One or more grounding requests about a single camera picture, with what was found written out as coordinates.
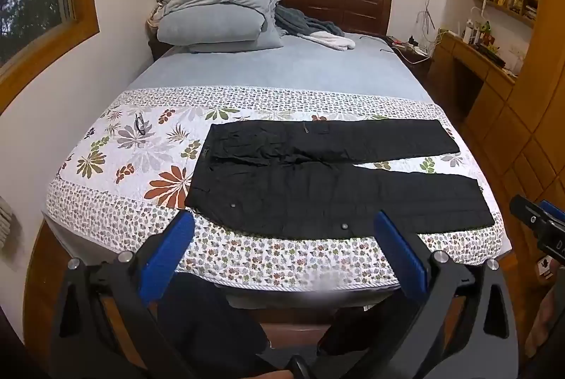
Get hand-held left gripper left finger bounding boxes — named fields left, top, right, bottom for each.
left=50, top=210, right=230, bottom=379

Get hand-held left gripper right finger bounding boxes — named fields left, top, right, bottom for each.
left=373, top=209, right=519, bottom=379

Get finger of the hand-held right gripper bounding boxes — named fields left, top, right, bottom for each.
left=509, top=194, right=565, bottom=237

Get black pants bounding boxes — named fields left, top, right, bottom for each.
left=184, top=118, right=496, bottom=241

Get person's right forearm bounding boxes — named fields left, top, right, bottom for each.
left=525, top=284, right=565, bottom=364

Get person's legs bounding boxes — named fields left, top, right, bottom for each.
left=156, top=272, right=400, bottom=379

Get floral printed quilt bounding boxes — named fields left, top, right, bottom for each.
left=42, top=85, right=506, bottom=291

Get black eyeglasses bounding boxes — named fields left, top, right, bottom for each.
left=132, top=113, right=153, bottom=137

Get wooden desk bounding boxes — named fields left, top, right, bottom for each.
left=429, top=29, right=518, bottom=132

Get white ribbed object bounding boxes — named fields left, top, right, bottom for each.
left=0, top=196, right=21, bottom=250

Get wooden nightstand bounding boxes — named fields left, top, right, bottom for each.
left=385, top=34, right=439, bottom=85

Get light blue bed sheet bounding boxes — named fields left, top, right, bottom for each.
left=128, top=30, right=435, bottom=106

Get white towel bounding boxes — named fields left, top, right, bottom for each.
left=304, top=31, right=356, bottom=52

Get dark grey blanket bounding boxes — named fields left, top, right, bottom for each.
left=274, top=4, right=345, bottom=37

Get wooden bed headboard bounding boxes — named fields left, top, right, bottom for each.
left=202, top=0, right=393, bottom=37

